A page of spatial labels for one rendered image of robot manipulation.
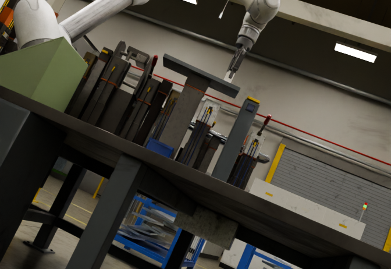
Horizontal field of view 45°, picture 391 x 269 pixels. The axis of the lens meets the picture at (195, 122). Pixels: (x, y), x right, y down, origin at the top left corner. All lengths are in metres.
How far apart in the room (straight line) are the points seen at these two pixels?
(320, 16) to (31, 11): 4.44
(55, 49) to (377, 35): 4.63
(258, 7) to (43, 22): 0.88
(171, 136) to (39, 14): 0.72
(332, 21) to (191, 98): 4.00
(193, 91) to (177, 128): 0.18
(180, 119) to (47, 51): 0.65
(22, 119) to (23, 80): 0.15
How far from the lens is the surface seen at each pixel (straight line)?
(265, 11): 2.06
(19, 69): 1.76
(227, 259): 10.10
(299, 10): 5.95
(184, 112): 2.06
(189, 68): 2.07
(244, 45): 2.17
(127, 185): 1.53
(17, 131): 1.67
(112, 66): 2.16
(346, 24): 5.90
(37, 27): 1.88
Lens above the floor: 0.55
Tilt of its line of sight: 11 degrees up
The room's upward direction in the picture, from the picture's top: 25 degrees clockwise
